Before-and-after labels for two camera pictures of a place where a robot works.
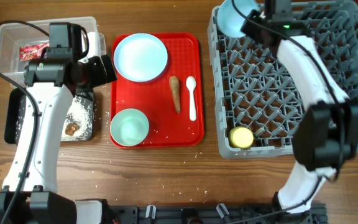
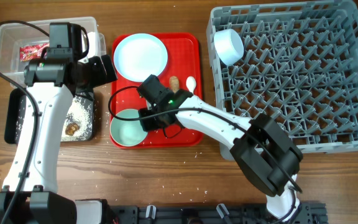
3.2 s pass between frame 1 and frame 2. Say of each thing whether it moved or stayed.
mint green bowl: stayed
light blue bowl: moved
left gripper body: stayed
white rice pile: stayed
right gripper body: moved
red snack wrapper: stayed
